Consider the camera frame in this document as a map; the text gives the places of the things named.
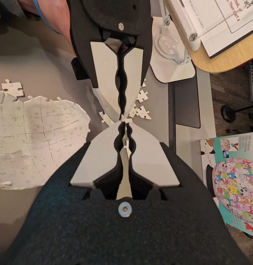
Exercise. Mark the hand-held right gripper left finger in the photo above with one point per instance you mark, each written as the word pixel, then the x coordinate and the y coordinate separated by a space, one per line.
pixel 97 161

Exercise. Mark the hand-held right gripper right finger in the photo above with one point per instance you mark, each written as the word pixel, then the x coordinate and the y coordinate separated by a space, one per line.
pixel 155 161

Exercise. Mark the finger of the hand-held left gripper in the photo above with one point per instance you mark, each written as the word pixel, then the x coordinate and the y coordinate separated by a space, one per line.
pixel 134 70
pixel 105 70

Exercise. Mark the puzzle pieces group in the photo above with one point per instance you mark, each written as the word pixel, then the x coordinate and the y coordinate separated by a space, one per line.
pixel 142 96

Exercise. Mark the partly built white puzzle ball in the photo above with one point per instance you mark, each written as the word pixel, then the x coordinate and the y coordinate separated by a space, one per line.
pixel 35 136

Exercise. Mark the person's left forearm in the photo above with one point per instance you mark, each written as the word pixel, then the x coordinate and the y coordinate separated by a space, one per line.
pixel 27 6

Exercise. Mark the colourful puzzle ball box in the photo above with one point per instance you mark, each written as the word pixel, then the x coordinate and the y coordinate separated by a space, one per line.
pixel 238 182

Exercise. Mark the single white puzzle piece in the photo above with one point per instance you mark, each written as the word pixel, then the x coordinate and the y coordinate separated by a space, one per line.
pixel 12 88

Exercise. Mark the person's left hand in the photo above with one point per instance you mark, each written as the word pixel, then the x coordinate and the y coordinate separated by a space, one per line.
pixel 58 16

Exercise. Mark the dark grey table flap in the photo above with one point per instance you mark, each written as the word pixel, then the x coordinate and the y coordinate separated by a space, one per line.
pixel 186 103

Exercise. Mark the blue wristband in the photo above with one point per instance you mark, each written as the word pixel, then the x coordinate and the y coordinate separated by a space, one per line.
pixel 43 18

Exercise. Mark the white clamp bar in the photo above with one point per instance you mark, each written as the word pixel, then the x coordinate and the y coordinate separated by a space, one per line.
pixel 188 31

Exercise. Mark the wooden document board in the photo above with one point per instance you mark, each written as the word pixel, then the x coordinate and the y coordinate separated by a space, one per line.
pixel 217 58

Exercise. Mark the black wheeled chair base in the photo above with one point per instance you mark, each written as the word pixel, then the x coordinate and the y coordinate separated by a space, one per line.
pixel 228 112

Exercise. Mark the printed paper sheet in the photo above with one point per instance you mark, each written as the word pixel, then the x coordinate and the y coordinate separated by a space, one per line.
pixel 209 20

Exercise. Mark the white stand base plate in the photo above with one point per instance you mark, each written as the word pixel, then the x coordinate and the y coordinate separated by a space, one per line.
pixel 172 70

